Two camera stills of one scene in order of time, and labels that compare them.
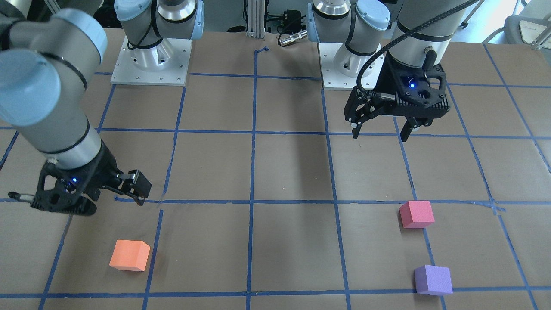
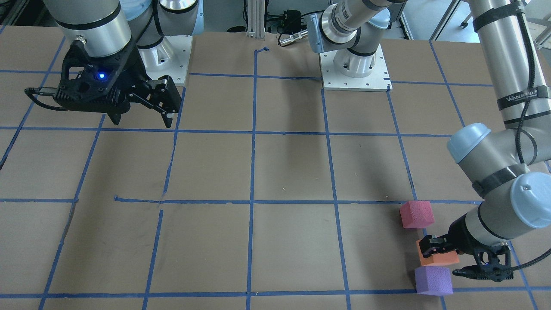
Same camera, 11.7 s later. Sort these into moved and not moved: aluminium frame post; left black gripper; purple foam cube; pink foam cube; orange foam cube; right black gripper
Moved: left black gripper; right black gripper; orange foam cube
Not moved: purple foam cube; aluminium frame post; pink foam cube
